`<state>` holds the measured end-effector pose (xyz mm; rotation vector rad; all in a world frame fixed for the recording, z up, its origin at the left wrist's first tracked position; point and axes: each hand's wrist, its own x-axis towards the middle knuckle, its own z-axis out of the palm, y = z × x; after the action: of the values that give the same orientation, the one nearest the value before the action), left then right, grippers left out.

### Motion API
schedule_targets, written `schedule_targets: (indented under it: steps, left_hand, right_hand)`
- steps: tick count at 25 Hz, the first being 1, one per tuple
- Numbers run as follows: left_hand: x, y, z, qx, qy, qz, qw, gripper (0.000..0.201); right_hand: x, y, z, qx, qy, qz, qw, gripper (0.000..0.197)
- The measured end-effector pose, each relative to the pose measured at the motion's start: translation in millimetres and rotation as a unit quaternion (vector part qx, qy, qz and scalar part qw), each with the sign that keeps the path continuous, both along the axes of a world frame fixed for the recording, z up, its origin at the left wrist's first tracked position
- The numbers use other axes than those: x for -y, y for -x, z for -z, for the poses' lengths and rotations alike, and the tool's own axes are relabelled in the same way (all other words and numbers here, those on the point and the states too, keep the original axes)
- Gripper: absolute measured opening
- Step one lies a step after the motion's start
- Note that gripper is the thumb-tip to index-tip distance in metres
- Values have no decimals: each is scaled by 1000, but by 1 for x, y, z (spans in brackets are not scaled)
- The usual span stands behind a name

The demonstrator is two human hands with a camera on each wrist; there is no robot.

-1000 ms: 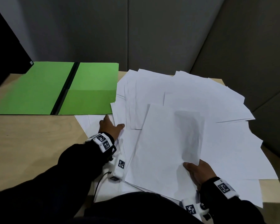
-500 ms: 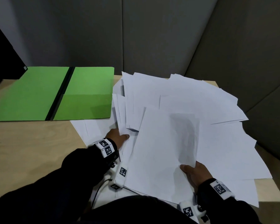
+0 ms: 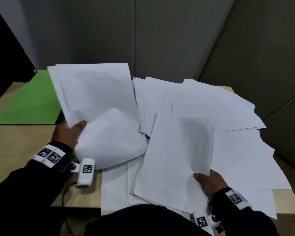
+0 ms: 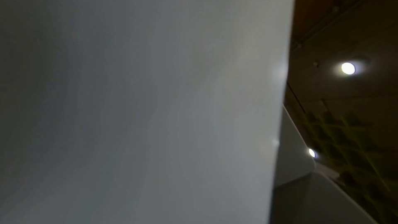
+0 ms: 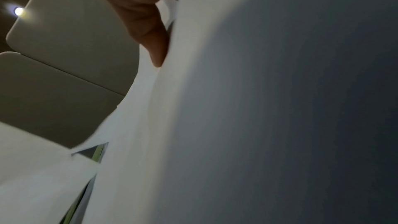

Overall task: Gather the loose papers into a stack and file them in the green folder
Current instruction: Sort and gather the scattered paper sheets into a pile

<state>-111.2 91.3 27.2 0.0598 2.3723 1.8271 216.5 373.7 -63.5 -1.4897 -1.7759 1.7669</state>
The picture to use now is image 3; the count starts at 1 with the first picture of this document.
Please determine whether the person's right hand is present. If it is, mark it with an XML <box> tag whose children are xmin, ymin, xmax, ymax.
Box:
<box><xmin>193</xmin><ymin>169</ymin><xmax>228</xmax><ymax>203</ymax></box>

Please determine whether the person's left hand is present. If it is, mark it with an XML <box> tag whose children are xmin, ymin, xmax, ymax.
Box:
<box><xmin>51</xmin><ymin>120</ymin><xmax>88</xmax><ymax>150</ymax></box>

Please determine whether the stack of white papers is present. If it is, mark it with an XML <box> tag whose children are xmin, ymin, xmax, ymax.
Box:
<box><xmin>47</xmin><ymin>63</ymin><xmax>148</xmax><ymax>171</ymax></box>

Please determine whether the single white paper sheet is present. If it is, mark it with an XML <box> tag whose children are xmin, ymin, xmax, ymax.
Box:
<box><xmin>133</xmin><ymin>113</ymin><xmax>216</xmax><ymax>216</ymax></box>

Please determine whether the person's left forearm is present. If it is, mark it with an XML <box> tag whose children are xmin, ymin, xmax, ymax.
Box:
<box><xmin>0</xmin><ymin>141</ymin><xmax>75</xmax><ymax>236</ymax></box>

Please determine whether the person's right forearm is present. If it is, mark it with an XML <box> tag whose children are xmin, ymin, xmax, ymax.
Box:
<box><xmin>211</xmin><ymin>187</ymin><xmax>281</xmax><ymax>236</ymax></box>

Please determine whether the left wristband with marker tags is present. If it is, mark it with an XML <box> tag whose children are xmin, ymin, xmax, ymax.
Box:
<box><xmin>29</xmin><ymin>144</ymin><xmax>76</xmax><ymax>173</ymax></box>

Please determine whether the wristband with marker tags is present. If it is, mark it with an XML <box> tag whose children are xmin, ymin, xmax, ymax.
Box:
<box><xmin>224</xmin><ymin>189</ymin><xmax>253</xmax><ymax>211</ymax></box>
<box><xmin>29</xmin><ymin>144</ymin><xmax>76</xmax><ymax>173</ymax></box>

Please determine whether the right wristband with marker tags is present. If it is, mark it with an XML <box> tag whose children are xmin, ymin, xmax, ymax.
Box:
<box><xmin>224</xmin><ymin>189</ymin><xmax>253</xmax><ymax>211</ymax></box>

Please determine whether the pile of loose white papers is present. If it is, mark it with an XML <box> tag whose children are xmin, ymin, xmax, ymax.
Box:
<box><xmin>100</xmin><ymin>77</ymin><xmax>293</xmax><ymax>220</ymax></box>

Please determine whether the green folder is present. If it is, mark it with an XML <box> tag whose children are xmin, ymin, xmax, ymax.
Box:
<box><xmin>0</xmin><ymin>69</ymin><xmax>65</xmax><ymax>125</ymax></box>

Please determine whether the person's black clothed torso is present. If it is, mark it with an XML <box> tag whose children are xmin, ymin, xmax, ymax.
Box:
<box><xmin>85</xmin><ymin>204</ymin><xmax>212</xmax><ymax>236</ymax></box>

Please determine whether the black monitor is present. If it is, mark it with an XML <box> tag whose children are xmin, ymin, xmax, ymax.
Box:
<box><xmin>0</xmin><ymin>3</ymin><xmax>38</xmax><ymax>109</ymax></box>

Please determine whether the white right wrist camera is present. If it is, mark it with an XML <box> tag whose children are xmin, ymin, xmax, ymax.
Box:
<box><xmin>191</xmin><ymin>210</ymin><xmax>224</xmax><ymax>235</ymax></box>

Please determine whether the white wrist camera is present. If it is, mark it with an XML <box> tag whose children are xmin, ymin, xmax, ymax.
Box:
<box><xmin>191</xmin><ymin>210</ymin><xmax>224</xmax><ymax>235</ymax></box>
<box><xmin>71</xmin><ymin>158</ymin><xmax>96</xmax><ymax>189</ymax></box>

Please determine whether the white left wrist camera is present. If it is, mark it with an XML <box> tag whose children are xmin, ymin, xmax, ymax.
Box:
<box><xmin>71</xmin><ymin>158</ymin><xmax>96</xmax><ymax>189</ymax></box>

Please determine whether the black cable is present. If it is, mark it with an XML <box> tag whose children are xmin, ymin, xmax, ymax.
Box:
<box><xmin>61</xmin><ymin>181</ymin><xmax>77</xmax><ymax>236</ymax></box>

